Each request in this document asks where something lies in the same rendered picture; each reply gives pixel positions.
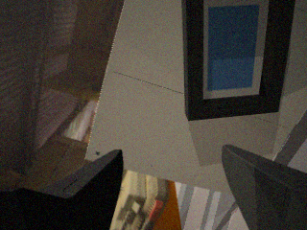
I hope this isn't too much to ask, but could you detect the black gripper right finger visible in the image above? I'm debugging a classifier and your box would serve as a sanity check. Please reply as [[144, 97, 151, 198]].
[[222, 145, 307, 230]]

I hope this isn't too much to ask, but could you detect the dark grey flat panel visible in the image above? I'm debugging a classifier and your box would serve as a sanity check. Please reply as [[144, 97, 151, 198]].
[[85, 0, 307, 196]]

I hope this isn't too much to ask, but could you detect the black picture frame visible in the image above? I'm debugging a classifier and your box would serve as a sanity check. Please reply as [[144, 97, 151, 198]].
[[181, 0, 295, 121]]

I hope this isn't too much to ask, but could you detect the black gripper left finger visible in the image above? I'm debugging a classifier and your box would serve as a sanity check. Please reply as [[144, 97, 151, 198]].
[[0, 149, 124, 230]]

